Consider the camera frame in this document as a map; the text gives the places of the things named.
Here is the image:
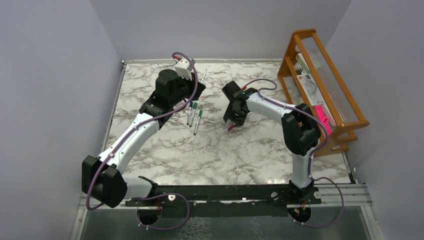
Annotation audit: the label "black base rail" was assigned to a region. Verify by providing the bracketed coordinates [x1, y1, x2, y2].
[124, 184, 322, 218]

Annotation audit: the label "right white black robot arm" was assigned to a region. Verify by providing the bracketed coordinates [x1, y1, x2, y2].
[222, 81, 321, 198]

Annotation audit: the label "pink item in rack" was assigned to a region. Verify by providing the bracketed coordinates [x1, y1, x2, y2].
[314, 105, 332, 135]

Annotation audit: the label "white package in rack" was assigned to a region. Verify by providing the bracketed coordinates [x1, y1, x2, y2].
[294, 53, 326, 106]

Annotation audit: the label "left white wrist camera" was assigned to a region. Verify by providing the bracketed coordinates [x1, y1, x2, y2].
[174, 58, 194, 81]

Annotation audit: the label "silver pen red tip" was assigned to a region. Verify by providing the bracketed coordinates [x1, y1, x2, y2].
[189, 102, 197, 127]

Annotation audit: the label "silver pen green tip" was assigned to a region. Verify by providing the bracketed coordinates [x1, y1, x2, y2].
[193, 117, 202, 136]

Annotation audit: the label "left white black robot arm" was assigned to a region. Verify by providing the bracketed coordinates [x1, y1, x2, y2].
[81, 69, 206, 210]

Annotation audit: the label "orange wooden rack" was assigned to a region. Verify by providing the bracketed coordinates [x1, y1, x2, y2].
[277, 28, 369, 157]

